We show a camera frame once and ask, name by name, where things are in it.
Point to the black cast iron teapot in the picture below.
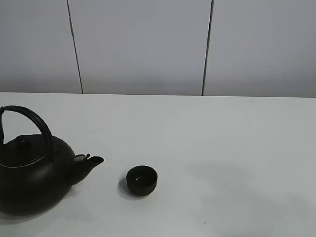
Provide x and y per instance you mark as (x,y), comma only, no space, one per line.
(38,170)

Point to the small black teacup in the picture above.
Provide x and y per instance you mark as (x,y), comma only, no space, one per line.
(141,180)

